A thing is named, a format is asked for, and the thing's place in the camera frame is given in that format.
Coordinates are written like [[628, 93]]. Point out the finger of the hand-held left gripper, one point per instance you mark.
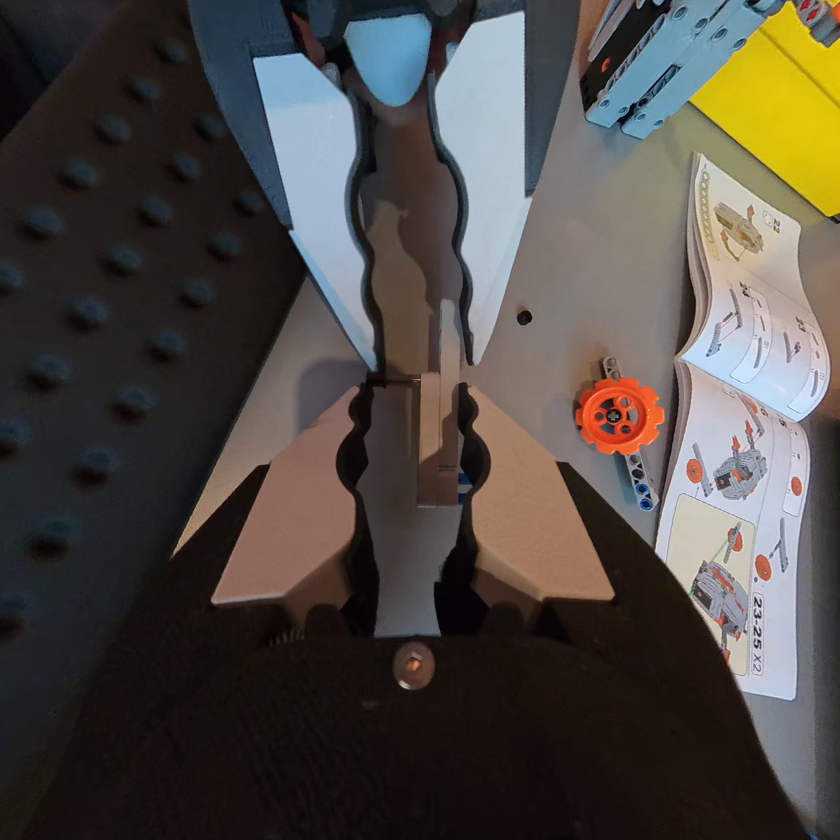
[[492, 164], [308, 197]]

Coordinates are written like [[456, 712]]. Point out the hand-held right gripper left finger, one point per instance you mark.
[[289, 525]]

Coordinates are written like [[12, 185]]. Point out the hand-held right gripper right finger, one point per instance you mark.
[[538, 525]]

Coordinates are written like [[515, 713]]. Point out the grey beam with blue pins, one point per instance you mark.
[[436, 426]]

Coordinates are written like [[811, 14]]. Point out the black axle pin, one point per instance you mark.
[[394, 379]]

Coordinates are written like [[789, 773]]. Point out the grey desk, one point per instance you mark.
[[577, 262]]

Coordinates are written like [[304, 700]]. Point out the grey perforated beam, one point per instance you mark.
[[640, 482]]

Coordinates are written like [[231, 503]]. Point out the orange toy gear wheel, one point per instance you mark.
[[619, 415]]

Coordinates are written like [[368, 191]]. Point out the grey toy robot model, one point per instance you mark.
[[656, 65]]

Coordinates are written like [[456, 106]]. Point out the dark studded mat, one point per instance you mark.
[[98, 295]]

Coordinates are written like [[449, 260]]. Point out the open instruction booklet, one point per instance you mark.
[[735, 394]]

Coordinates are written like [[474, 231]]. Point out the yellow plastic tray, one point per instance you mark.
[[787, 118]]

